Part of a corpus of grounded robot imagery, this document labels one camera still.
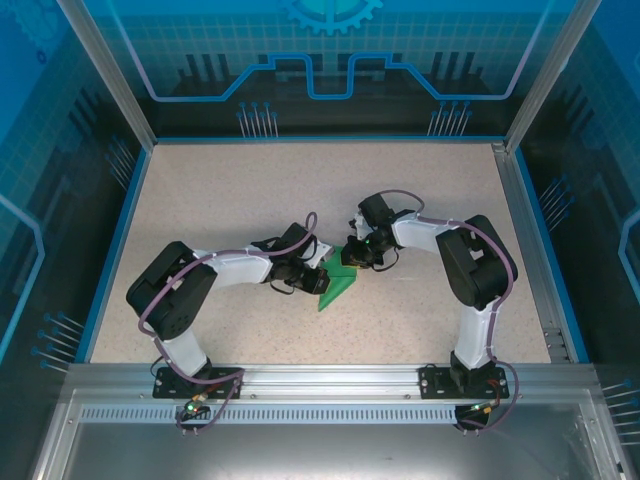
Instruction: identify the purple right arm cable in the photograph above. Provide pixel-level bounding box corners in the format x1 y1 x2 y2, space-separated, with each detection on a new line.
377 188 521 432

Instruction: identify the green cloth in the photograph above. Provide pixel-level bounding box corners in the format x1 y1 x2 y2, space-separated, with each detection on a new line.
317 243 361 313

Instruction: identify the slotted grey cable duct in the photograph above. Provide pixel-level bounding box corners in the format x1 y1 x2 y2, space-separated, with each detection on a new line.
78 405 504 426

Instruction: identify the aluminium side rail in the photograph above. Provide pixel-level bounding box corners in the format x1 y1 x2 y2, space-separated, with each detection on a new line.
492 142 575 364

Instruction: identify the aluminium mounting beam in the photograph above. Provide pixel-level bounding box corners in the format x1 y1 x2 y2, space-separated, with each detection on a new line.
67 363 599 401

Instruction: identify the cable connector with orange wires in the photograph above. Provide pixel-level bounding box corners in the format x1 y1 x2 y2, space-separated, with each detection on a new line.
467 398 503 417

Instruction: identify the aluminium frame post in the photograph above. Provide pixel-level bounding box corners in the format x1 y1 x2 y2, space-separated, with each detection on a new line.
55 0 159 149
502 0 604 154

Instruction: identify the cable connector with green light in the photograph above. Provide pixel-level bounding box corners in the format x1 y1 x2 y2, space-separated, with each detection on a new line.
180 393 209 420

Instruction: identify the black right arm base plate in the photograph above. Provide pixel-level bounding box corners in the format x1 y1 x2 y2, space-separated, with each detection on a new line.
418 365 509 400

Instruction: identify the blue printed side panel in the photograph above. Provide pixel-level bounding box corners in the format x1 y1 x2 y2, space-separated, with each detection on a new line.
512 0 640 451
0 0 154 480

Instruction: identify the blue printed back panel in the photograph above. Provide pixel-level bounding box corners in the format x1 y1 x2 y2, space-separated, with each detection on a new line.
82 0 579 139

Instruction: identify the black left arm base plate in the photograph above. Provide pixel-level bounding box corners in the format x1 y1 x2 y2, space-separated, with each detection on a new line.
152 366 245 400

